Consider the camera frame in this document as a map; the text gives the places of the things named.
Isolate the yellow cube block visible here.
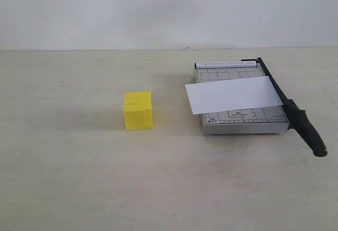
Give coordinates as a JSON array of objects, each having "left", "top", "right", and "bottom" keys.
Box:
[{"left": 123, "top": 91, "right": 153, "bottom": 130}]

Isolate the black cutter blade handle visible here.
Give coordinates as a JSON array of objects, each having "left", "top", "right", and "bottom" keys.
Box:
[{"left": 241, "top": 58, "right": 327, "bottom": 158}]

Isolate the white paper sheet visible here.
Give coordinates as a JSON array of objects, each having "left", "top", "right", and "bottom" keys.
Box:
[{"left": 185, "top": 76, "right": 283, "bottom": 115}]

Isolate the grey paper cutter base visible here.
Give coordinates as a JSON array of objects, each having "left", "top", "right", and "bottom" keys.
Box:
[{"left": 194, "top": 59, "right": 289, "bottom": 135}]

